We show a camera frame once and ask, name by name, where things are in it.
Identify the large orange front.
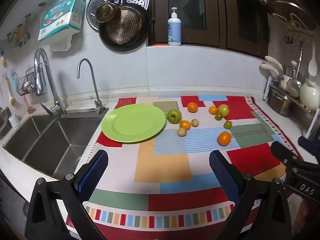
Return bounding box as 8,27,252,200
217,132,232,146

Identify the small green fruit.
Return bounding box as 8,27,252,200
223,121,233,129
215,113,222,121

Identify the large yellow-green fruit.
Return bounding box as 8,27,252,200
218,104,229,118

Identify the brown kiwi back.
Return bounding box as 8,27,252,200
191,119,199,127

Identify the brown kiwi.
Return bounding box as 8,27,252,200
191,119,199,127
177,127,187,137

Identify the orange small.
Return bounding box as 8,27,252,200
180,120,191,130

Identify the brown kiwi front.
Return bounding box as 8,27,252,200
177,127,187,137

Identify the green apple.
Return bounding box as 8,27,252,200
167,109,182,124

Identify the person right hand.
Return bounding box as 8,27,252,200
292,199,319,239

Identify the steel pot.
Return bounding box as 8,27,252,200
267,88,293,118

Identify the white ceramic jug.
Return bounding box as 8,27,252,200
299,79,320,112

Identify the steel ladle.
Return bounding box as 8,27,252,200
286,40,303,98

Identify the stainless steel sink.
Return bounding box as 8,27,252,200
4,112,104,179

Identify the white spoon hanging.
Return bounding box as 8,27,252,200
308,42,317,77

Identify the small orange back right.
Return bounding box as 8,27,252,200
208,105,218,115

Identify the colourful patchwork table mat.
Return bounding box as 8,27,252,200
82,95,298,239

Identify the large chrome faucet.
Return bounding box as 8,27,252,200
34,48,66,118

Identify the orange back left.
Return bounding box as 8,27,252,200
187,102,199,113

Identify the thin gooseneck faucet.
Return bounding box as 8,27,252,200
76,58,106,115

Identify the green plate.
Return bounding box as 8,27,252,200
101,104,167,143

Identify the white blue soap bottle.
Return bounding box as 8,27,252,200
167,7,182,46

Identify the paper towel box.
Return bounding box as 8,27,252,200
38,0,86,51

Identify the brass perforated strainer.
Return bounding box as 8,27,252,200
103,8,142,46

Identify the black frying pan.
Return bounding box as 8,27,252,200
99,0,151,52

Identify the small brass ladle cup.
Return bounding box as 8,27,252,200
95,0,121,24

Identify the white knife handle lower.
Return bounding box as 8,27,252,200
259,63,279,78

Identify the white knife handle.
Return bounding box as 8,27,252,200
259,63,279,78
265,56,283,71

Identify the white knife handle upper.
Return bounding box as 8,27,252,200
265,56,283,71

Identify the wire sponge basket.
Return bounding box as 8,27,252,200
17,67,36,96

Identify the dark wooden window frame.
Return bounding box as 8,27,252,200
148,0,269,58

